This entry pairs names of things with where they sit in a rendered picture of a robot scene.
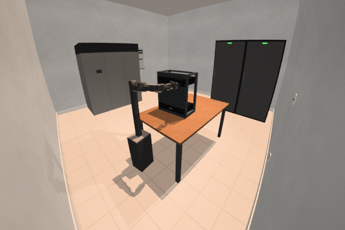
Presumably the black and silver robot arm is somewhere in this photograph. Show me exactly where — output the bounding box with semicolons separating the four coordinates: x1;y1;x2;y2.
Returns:
132;80;173;93

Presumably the black server rack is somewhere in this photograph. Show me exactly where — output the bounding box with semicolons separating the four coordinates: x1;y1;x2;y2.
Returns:
157;69;198;119

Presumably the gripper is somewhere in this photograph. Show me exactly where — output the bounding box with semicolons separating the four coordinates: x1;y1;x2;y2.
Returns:
169;81;180;90

